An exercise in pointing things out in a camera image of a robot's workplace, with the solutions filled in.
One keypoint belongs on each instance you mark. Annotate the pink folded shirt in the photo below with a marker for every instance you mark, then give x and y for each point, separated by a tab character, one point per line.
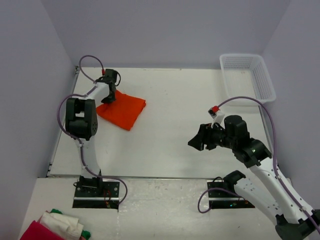
37	231

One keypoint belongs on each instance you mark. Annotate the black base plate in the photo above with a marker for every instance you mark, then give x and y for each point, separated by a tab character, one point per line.
223	200
96	194

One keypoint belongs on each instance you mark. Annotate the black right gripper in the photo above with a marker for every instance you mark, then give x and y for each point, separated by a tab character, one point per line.
204	137

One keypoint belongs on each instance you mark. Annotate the orange t shirt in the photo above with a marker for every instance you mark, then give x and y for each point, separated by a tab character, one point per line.
123	112

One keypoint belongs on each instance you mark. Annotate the white plastic basket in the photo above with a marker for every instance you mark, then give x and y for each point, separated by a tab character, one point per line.
246	75

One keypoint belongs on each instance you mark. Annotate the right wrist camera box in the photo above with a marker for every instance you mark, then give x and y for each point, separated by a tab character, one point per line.
216	114

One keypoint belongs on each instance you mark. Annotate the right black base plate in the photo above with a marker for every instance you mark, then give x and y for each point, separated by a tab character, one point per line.
223	200

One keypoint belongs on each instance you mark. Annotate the green folded shirt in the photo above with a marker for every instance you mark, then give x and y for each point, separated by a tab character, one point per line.
86	235

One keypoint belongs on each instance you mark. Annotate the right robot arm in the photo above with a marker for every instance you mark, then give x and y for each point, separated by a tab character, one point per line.
293	217

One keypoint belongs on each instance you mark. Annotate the white folded shirt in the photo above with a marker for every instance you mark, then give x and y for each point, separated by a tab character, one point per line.
67	227

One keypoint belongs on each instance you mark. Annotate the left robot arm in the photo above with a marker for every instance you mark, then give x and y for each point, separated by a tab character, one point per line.
81	123

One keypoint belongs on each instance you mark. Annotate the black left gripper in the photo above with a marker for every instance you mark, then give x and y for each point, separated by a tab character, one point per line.
108	100

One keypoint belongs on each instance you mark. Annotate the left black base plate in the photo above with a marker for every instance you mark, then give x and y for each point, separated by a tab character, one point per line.
96	194

